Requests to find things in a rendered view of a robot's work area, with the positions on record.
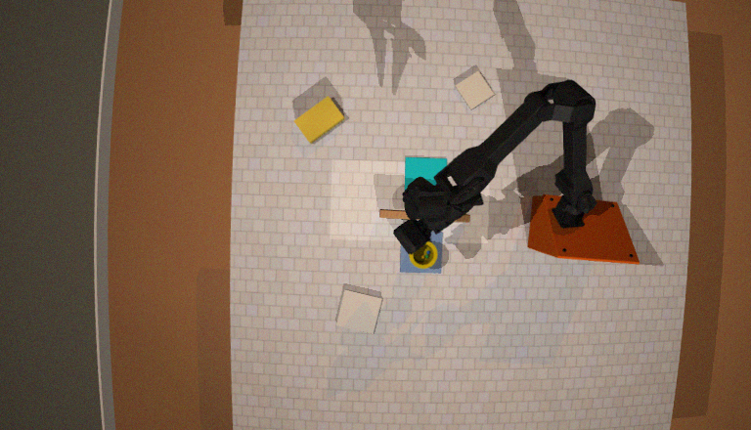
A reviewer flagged yellow rectangular block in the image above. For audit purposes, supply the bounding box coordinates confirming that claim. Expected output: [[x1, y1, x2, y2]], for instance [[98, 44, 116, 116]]
[[294, 96, 344, 144]]

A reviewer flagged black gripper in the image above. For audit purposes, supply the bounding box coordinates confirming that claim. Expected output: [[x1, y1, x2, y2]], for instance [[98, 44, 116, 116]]
[[393, 217, 456, 255]]

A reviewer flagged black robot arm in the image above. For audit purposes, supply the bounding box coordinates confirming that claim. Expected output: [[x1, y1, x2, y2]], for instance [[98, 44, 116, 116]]
[[402, 79, 596, 229]]

